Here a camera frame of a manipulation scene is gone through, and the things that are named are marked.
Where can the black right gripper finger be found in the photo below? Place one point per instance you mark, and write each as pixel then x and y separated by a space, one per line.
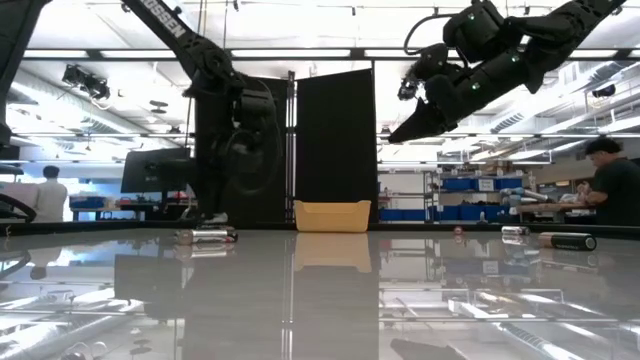
pixel 417 127

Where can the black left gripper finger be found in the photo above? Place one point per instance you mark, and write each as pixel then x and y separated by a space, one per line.
pixel 215 195

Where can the silver black AA battery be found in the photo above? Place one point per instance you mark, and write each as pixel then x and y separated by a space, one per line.
pixel 215 236

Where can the black red AA battery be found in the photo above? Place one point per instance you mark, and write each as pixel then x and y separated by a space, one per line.
pixel 458 230

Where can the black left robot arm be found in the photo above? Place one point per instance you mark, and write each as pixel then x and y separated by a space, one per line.
pixel 165 22

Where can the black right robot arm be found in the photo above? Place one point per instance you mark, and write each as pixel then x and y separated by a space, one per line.
pixel 565 30

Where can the black computer monitor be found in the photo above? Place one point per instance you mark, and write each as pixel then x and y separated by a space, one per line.
pixel 155 170

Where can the metal shelf rack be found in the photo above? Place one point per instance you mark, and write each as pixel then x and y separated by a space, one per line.
pixel 426 200

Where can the blue storage bin white label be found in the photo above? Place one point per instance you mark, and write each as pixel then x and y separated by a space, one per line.
pixel 479 185

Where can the black folding screen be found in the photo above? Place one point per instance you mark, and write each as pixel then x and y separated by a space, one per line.
pixel 335 150

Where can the grey cylindrical machine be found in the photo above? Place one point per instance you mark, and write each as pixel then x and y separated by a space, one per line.
pixel 525 194

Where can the yellow plastic bin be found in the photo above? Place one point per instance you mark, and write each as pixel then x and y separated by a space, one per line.
pixel 332 217

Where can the black ceiling spotlights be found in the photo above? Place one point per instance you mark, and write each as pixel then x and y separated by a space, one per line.
pixel 95 90

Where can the wooden workbench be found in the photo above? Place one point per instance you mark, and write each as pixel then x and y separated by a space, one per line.
pixel 555 206

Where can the person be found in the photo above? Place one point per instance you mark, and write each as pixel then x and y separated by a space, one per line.
pixel 50 200
pixel 620 185

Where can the black chair armrest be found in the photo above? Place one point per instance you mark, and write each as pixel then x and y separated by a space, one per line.
pixel 33 215

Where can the pale pink box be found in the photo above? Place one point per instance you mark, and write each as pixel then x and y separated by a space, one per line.
pixel 15 189

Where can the black hanging camera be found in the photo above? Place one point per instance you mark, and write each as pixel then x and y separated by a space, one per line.
pixel 406 91

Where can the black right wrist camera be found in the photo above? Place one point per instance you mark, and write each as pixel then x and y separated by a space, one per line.
pixel 430 62

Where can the black aluminium table frame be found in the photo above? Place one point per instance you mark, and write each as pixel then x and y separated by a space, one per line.
pixel 100 228

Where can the black ceiling dome camera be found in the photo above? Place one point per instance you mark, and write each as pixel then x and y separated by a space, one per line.
pixel 605 91

